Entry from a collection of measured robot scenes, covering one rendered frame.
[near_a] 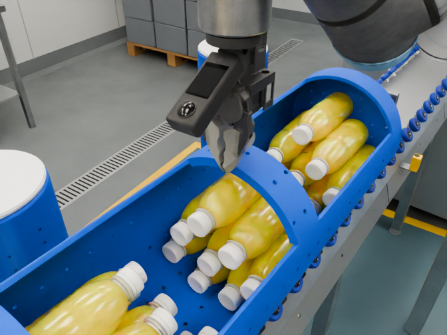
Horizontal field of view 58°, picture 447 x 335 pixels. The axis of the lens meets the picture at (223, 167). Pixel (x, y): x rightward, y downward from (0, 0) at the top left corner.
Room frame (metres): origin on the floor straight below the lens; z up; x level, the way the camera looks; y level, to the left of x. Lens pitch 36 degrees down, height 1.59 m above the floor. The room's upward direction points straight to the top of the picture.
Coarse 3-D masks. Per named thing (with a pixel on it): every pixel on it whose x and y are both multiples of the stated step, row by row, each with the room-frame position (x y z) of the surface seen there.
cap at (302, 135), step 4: (296, 128) 0.72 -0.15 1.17; (300, 128) 0.72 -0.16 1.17; (304, 128) 0.72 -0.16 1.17; (308, 128) 0.72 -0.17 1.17; (296, 132) 0.72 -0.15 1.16; (300, 132) 0.72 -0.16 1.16; (304, 132) 0.71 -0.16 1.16; (308, 132) 0.71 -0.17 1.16; (292, 136) 0.72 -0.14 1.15; (296, 136) 0.72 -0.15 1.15; (300, 136) 0.71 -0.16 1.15; (304, 136) 0.71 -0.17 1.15; (308, 136) 0.70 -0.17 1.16; (296, 140) 0.72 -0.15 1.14; (300, 140) 0.71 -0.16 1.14; (304, 140) 0.71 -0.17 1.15; (308, 140) 0.70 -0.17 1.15; (300, 144) 0.71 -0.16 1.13; (304, 144) 0.71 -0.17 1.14
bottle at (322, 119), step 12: (336, 96) 0.84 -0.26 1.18; (348, 96) 0.85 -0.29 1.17; (312, 108) 0.78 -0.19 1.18; (324, 108) 0.78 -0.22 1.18; (336, 108) 0.79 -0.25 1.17; (348, 108) 0.82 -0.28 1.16; (300, 120) 0.76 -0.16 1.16; (312, 120) 0.74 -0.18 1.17; (324, 120) 0.74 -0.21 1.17; (336, 120) 0.77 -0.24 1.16; (312, 132) 0.72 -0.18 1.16; (324, 132) 0.73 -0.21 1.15
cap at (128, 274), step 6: (120, 270) 0.36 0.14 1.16; (126, 270) 0.35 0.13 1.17; (132, 270) 0.35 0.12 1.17; (120, 276) 0.34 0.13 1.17; (126, 276) 0.34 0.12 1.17; (132, 276) 0.34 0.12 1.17; (138, 276) 0.35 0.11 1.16; (132, 282) 0.34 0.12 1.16; (138, 282) 0.34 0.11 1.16; (132, 288) 0.33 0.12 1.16; (138, 288) 0.34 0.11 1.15
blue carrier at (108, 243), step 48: (288, 96) 0.89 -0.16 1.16; (384, 96) 0.80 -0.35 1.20; (384, 144) 0.70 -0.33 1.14; (144, 192) 0.47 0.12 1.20; (192, 192) 0.63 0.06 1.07; (288, 192) 0.47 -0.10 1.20; (96, 240) 0.45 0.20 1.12; (144, 240) 0.52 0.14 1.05; (0, 288) 0.30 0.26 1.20; (48, 288) 0.38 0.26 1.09; (144, 288) 0.46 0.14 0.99; (288, 288) 0.39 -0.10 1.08
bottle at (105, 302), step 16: (80, 288) 0.32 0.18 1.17; (96, 288) 0.31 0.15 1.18; (112, 288) 0.32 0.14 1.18; (128, 288) 0.33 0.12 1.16; (64, 304) 0.29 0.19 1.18; (80, 304) 0.29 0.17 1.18; (96, 304) 0.29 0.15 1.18; (112, 304) 0.30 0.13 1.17; (48, 320) 0.27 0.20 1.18; (64, 320) 0.27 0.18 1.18; (80, 320) 0.27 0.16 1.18; (96, 320) 0.28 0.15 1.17; (112, 320) 0.28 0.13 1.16
